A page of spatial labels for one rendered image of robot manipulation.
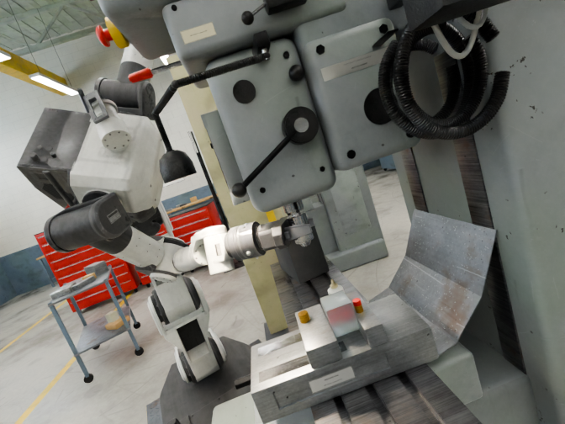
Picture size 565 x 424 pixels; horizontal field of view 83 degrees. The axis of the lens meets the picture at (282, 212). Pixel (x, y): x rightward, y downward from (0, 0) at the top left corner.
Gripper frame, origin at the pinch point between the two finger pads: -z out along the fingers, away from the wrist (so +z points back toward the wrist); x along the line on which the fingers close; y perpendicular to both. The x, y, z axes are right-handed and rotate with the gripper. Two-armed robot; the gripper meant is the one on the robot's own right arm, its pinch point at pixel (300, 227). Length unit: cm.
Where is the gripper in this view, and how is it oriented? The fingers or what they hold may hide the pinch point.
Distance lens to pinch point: 77.2
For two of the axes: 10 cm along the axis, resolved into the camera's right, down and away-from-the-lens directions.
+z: -9.2, 2.5, 2.9
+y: 3.1, 9.3, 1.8
